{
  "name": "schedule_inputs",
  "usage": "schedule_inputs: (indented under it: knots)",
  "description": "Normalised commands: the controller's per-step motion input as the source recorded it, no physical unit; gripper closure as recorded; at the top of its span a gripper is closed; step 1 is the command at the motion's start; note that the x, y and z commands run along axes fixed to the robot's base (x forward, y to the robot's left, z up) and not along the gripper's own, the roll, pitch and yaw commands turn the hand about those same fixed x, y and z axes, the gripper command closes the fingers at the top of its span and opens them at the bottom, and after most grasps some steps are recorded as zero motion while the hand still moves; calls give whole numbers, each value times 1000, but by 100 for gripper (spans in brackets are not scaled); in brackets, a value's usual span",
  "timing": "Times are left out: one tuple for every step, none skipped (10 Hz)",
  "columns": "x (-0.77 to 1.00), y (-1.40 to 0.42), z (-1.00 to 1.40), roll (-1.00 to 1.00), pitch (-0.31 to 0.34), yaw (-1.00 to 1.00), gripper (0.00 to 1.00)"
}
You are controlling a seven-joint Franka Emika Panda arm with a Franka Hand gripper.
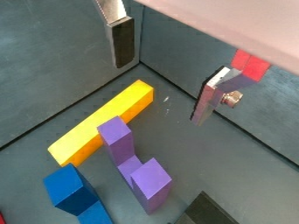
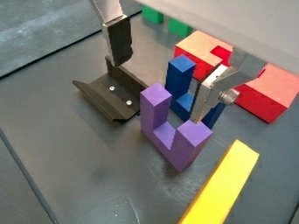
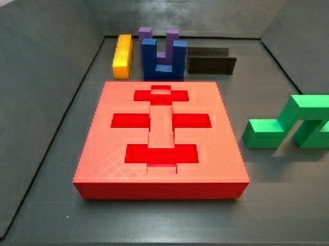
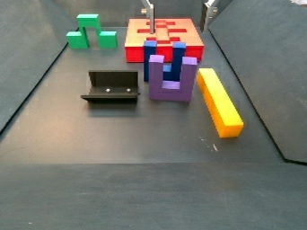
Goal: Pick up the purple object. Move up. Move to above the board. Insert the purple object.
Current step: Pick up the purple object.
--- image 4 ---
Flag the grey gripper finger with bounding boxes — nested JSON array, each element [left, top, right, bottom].
[[141, 0, 155, 34], [202, 0, 219, 31]]

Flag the purple U-shaped block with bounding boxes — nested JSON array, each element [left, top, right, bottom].
[[149, 55, 197, 102]]

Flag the red slotted board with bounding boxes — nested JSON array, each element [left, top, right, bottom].
[[125, 18, 205, 63]]

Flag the green stepped arch block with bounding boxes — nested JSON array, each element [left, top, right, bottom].
[[66, 13, 118, 49]]

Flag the blue U-shaped block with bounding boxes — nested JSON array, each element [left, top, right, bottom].
[[143, 40, 186, 82]]

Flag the yellow long bar block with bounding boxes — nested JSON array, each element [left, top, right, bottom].
[[197, 68, 243, 138]]

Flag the black angled bracket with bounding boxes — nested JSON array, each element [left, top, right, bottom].
[[81, 70, 139, 102]]

